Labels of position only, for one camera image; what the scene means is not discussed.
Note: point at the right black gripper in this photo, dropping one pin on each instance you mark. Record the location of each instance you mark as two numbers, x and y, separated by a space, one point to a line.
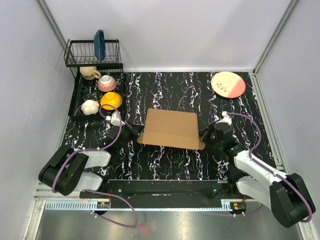
204 136

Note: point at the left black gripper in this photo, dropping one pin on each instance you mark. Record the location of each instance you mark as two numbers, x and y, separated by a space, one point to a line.
135 132

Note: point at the brown cardboard box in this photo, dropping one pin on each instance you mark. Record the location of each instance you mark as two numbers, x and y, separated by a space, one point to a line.
168 128

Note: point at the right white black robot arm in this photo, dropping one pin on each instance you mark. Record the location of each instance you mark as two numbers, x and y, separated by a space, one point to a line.
286 195

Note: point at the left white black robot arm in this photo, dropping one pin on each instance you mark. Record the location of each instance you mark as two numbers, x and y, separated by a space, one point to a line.
64 171

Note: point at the yellow ribbed bowl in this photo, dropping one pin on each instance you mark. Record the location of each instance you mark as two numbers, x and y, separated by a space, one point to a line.
111 99

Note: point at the white flower shaped cup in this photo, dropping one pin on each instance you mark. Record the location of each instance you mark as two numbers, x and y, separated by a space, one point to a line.
90 107

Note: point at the pink cream round plate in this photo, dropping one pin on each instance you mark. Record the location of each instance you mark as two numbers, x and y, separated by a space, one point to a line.
228 84

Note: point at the pink patterned bowl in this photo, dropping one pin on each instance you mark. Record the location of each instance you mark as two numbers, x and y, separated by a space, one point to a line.
106 83

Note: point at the black tray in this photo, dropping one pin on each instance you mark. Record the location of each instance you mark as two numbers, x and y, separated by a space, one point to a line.
88 90

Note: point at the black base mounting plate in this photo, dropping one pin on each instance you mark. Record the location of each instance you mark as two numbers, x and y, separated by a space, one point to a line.
172 194

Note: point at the beige mug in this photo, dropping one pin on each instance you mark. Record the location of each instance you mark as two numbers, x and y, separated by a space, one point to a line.
89 72

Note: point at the blue plate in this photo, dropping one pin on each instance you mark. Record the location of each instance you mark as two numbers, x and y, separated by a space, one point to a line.
99 45

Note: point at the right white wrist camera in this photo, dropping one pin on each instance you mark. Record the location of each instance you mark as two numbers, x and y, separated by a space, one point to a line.
226 118

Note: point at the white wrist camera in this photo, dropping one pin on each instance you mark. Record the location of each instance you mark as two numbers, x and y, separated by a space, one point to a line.
114 119
226 118

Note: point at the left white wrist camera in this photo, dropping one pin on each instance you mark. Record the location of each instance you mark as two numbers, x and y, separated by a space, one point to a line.
114 119

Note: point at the black wire dish rack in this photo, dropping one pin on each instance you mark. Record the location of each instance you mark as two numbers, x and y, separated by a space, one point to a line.
82 53

